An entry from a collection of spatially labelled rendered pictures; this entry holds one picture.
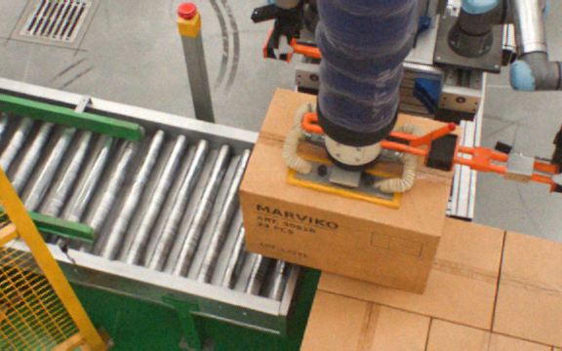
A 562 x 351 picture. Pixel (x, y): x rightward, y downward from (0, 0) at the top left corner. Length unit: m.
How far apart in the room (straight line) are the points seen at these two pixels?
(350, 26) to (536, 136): 2.22
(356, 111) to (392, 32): 0.30
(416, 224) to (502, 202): 1.42
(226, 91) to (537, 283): 1.83
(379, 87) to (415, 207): 0.47
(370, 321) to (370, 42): 1.18
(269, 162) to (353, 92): 0.50
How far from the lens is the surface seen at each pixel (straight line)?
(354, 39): 1.78
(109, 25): 4.29
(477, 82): 2.69
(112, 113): 3.14
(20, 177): 3.11
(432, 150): 2.21
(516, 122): 3.90
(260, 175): 2.32
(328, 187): 2.27
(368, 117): 2.02
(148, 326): 3.30
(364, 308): 2.70
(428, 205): 2.29
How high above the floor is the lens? 3.01
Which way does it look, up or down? 57 degrees down
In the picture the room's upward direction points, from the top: 2 degrees counter-clockwise
